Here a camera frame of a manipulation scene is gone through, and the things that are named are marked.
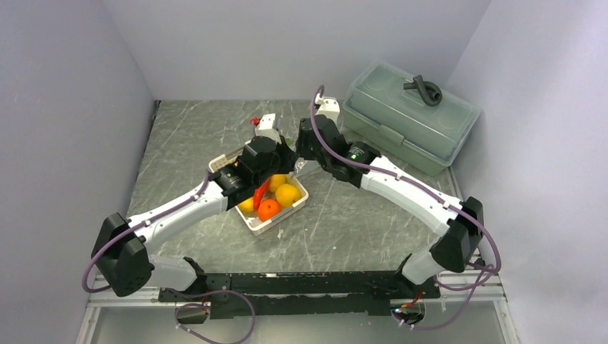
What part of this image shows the clear zip top bag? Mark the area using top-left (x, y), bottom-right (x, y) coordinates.
top-left (291, 158), bottom-right (315, 178)

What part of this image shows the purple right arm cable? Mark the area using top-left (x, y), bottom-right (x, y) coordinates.
top-left (308, 85), bottom-right (503, 332)

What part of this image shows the white perforated plastic basket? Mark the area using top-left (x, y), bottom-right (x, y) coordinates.
top-left (208, 146), bottom-right (309, 236)

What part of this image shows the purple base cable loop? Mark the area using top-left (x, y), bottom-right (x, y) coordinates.
top-left (174, 288), bottom-right (258, 344)

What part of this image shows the yellow toy apple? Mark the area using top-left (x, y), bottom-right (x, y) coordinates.
top-left (275, 183), bottom-right (302, 208)

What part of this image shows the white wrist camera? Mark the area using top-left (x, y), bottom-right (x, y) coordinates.
top-left (314, 95), bottom-right (341, 124)
top-left (250, 113), bottom-right (281, 143)

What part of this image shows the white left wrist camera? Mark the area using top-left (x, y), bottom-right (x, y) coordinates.
top-left (250, 113), bottom-right (281, 143)

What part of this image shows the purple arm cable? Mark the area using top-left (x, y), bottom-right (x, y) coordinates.
top-left (81, 171), bottom-right (212, 295)
top-left (308, 85), bottom-right (503, 332)

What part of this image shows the green storage box clear lid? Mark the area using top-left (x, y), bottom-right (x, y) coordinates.
top-left (342, 62), bottom-right (481, 176)

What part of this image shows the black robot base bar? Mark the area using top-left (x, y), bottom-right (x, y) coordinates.
top-left (158, 270), bottom-right (440, 320)

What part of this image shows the orange toy carrot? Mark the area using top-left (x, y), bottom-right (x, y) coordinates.
top-left (253, 178), bottom-right (270, 211)

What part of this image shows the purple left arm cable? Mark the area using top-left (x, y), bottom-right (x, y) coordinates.
top-left (81, 171), bottom-right (212, 295)

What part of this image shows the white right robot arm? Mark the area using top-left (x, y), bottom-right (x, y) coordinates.
top-left (296, 115), bottom-right (483, 297)

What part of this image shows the orange toy tangerine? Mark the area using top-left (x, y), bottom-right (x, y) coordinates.
top-left (257, 199), bottom-right (282, 222)

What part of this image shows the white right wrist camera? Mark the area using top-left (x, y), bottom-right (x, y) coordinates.
top-left (314, 95), bottom-right (341, 124)

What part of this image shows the dark coiled hose piece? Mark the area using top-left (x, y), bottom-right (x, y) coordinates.
top-left (403, 75), bottom-right (444, 108)

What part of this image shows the yellow toy mango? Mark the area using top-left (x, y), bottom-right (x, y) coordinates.
top-left (237, 196), bottom-right (255, 213)

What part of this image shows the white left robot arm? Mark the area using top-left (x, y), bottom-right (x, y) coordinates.
top-left (90, 136), bottom-right (298, 301)

